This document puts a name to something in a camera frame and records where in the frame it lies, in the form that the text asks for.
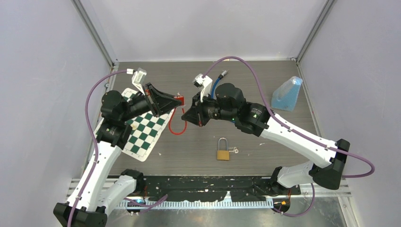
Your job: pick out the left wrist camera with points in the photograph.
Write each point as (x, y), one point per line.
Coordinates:
(138, 79)

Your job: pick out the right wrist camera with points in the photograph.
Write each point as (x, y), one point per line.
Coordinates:
(204, 84)

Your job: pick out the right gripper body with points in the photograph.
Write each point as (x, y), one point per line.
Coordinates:
(212, 110)

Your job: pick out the white chess pawn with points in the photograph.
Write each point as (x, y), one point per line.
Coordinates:
(134, 126)

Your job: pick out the green white chessboard mat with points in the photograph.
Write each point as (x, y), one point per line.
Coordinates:
(144, 131)

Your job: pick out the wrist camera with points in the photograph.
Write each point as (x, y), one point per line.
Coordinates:
(204, 84)
(138, 79)

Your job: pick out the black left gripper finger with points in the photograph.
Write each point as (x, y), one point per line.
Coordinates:
(165, 105)
(154, 93)

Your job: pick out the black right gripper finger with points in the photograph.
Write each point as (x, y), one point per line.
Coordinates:
(196, 100)
(193, 116)

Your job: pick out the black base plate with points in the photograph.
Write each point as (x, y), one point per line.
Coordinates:
(209, 188)

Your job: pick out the blue mesh bag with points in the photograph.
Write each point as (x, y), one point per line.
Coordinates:
(285, 97)

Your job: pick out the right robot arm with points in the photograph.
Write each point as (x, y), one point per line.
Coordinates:
(324, 167)

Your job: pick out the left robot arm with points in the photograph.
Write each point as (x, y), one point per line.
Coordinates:
(89, 205)

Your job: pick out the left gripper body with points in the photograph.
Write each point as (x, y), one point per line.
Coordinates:
(138, 106)

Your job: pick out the blue cable lock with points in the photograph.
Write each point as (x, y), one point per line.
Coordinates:
(221, 76)

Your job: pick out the brass padlock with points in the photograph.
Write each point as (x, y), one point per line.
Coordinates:
(223, 153)

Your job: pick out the red cable lock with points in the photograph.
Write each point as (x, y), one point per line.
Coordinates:
(180, 109)

